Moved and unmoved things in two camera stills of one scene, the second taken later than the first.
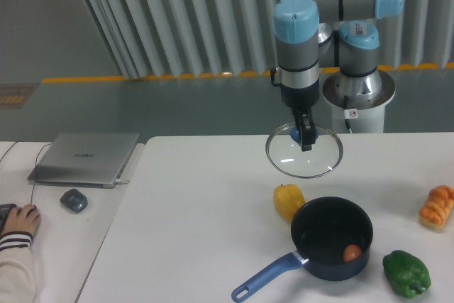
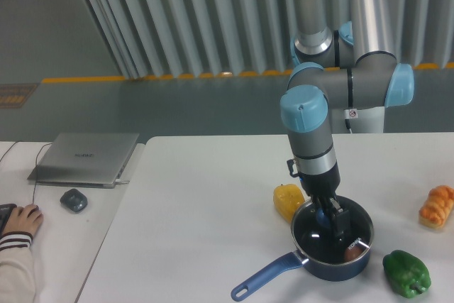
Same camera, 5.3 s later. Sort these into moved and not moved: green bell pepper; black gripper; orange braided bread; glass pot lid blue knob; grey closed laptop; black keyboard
Moved: black gripper; glass pot lid blue knob
Not moved: orange braided bread; black keyboard; grey closed laptop; green bell pepper
